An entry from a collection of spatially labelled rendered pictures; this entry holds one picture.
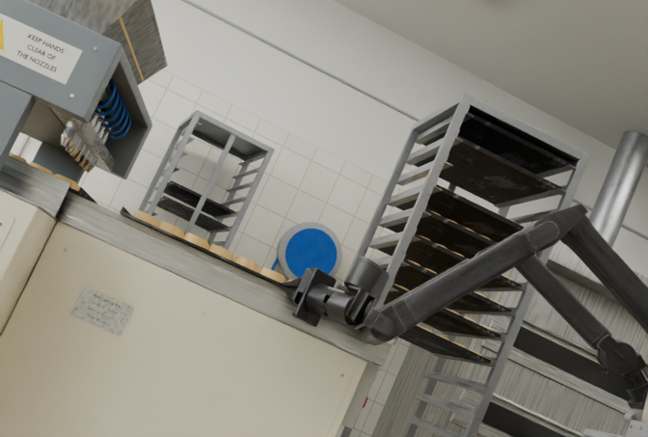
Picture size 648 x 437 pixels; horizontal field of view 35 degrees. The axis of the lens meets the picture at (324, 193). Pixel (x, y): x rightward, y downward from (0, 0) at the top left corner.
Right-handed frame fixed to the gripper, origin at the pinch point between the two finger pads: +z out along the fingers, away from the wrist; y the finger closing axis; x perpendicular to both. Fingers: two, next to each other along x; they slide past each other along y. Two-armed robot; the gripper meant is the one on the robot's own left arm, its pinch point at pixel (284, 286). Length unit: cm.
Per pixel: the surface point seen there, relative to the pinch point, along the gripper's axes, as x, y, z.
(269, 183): 277, -93, 329
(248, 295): -1.8, 4.3, 7.0
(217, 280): -6.8, 3.9, 11.8
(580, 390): 378, -46, 137
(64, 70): -51, -19, 26
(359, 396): 22.0, 13.6, -10.3
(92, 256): -25.4, 9.7, 28.3
